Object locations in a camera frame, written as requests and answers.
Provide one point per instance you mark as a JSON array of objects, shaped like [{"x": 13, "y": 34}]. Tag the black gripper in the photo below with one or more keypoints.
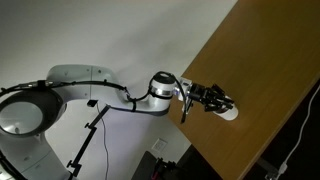
[{"x": 201, "y": 95}]

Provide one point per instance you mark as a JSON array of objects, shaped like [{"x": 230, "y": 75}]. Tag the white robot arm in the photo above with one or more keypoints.
[{"x": 83, "y": 83}]

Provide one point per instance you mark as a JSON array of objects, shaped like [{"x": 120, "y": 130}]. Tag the white mug with dark logo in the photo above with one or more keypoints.
[{"x": 228, "y": 113}]

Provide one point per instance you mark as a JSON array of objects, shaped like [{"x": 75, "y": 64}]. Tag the black floor equipment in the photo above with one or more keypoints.
[{"x": 146, "y": 166}]

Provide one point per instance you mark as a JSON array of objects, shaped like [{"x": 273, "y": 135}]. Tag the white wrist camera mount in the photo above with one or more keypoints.
[{"x": 185, "y": 86}]

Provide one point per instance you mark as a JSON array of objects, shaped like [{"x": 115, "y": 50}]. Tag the white wall outlet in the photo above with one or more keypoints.
[{"x": 159, "y": 144}]

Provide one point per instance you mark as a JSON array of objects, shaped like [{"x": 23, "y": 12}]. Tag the grey table frame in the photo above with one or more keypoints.
[{"x": 266, "y": 165}]

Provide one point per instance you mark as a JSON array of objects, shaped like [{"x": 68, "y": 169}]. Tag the black jointed camera stand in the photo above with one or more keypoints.
[{"x": 90, "y": 133}]

